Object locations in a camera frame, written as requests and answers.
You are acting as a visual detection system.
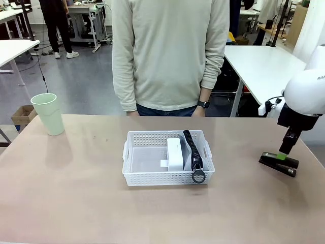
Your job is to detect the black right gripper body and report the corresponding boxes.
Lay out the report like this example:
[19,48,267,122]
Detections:
[276,102,321,132]

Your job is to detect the black stapler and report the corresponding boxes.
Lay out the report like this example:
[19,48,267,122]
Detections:
[258,151,299,178]

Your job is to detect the grey zippered pouch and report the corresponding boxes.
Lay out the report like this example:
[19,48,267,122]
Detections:
[182,129,206,184]

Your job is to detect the white rectangular box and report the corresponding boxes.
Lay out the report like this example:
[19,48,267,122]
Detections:
[159,137,184,172]

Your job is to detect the person's right sleeved forearm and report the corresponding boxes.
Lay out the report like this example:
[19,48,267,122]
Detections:
[112,58,138,113]

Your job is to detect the person's left sleeved forearm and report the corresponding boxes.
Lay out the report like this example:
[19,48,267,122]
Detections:
[199,50,226,103]

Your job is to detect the white perforated plastic basket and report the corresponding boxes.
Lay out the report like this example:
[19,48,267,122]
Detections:
[121,130,216,187]

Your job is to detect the person's left hand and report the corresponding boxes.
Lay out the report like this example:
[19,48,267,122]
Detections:
[190,106,206,117]

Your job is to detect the large white table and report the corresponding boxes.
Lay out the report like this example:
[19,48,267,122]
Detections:
[223,45,308,118]

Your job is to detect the brown cardboard panel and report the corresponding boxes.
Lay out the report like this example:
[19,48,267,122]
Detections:
[288,4,308,47]

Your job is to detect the blue jeans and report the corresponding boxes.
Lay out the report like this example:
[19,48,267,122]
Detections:
[136,103,199,117]

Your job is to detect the person in beige sweater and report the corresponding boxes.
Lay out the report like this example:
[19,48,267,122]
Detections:
[111,0,231,117]

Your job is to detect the grey framed workbench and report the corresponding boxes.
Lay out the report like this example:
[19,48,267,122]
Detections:
[67,2,113,53]

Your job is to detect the pale green plastic cup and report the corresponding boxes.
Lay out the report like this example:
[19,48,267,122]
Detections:
[30,93,66,136]

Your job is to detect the background person in black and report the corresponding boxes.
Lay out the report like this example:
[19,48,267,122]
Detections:
[38,0,80,59]

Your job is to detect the small open cardboard box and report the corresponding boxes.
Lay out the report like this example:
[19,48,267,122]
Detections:
[11,105,39,126]

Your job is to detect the white side table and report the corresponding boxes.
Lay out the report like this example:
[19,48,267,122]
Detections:
[0,39,41,87]

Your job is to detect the white background desk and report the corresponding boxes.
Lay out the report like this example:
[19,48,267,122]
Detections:
[0,8,33,41]

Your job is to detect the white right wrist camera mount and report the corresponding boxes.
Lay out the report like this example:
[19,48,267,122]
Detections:
[258,96,284,116]

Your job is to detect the black floor cable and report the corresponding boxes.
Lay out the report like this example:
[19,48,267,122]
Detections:
[32,49,49,94]

